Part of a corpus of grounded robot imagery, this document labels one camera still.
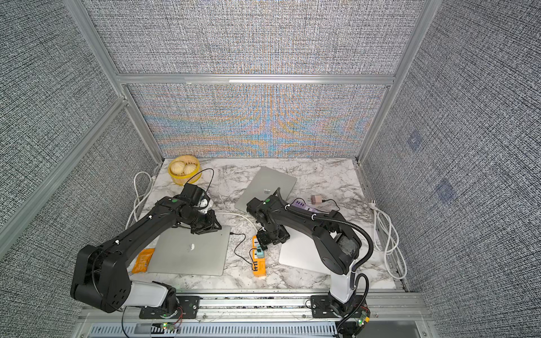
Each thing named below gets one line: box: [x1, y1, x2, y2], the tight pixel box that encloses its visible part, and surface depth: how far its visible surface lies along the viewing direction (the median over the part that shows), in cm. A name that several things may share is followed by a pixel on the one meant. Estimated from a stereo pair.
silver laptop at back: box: [234, 166, 298, 212], surface depth 112 cm
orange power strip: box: [252, 235, 267, 277], surface depth 83 cm
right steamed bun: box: [183, 163, 198, 176], surface depth 111 cm
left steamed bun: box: [170, 160, 186, 176], surface depth 112 cm
